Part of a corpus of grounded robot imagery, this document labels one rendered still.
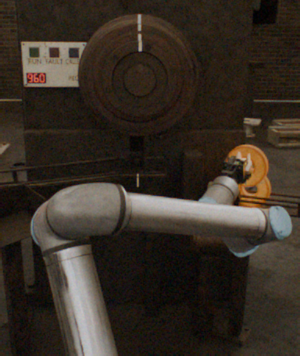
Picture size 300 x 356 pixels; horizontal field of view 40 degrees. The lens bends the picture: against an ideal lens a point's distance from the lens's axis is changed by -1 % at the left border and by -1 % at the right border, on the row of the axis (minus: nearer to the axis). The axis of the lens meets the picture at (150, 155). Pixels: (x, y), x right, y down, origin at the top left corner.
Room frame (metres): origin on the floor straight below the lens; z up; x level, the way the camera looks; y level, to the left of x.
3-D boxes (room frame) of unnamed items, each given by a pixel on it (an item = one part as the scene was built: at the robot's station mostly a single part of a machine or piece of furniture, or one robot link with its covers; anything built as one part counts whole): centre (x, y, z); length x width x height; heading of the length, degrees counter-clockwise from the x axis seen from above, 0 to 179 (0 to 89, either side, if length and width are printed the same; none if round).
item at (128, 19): (1.66, 0.05, 1.11); 0.47 x 0.06 x 0.47; 95
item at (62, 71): (1.74, 0.40, 1.15); 0.26 x 0.02 x 0.18; 95
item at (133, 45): (1.56, 0.04, 1.11); 0.28 x 0.06 x 0.28; 95
